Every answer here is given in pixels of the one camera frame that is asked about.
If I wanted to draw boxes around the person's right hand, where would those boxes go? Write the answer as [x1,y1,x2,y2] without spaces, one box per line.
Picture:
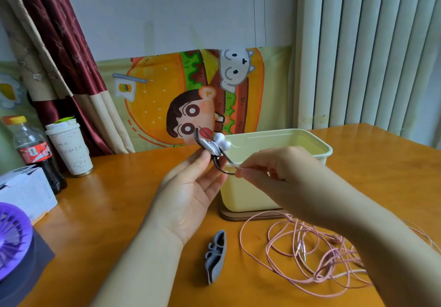
[235,146,342,227]

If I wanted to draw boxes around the person's left hand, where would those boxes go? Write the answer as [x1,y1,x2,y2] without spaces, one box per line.
[148,148,229,247]

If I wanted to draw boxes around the white earphones with black cable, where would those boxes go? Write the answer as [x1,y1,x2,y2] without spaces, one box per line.
[194,128,243,176]

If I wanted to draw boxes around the person's right forearm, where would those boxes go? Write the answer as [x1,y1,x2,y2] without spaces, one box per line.
[310,179,441,307]

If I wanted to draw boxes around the person's left forearm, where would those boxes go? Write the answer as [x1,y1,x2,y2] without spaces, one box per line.
[90,219,185,307]

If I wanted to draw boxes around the pale yellow plastic bin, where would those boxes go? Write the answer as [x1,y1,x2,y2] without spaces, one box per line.
[216,129,334,213]

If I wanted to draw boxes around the cartoon burger print cloth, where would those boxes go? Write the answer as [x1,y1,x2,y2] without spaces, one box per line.
[0,46,293,176]

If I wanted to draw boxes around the white paper cup green lid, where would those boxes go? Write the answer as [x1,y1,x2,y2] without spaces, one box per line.
[45,117,94,178]

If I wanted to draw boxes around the cola bottle with yellow cap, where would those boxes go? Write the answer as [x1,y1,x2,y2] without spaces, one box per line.
[3,115,68,195]

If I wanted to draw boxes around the white cardboard box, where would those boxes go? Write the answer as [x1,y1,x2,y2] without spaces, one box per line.
[0,165,58,223]

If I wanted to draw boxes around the dark blue fan base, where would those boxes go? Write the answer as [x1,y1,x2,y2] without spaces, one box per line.
[0,228,56,307]

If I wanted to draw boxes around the purple handheld fan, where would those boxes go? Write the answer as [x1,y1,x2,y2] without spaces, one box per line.
[0,202,34,281]

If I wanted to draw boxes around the maroon and beige curtain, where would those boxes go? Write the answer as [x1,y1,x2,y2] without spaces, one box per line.
[0,0,136,171]

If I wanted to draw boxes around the grey silicone cable holder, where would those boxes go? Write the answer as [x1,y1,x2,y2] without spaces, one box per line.
[205,230,227,285]

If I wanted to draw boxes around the pink tangled cable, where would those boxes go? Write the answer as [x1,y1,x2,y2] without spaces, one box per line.
[239,210,441,299]

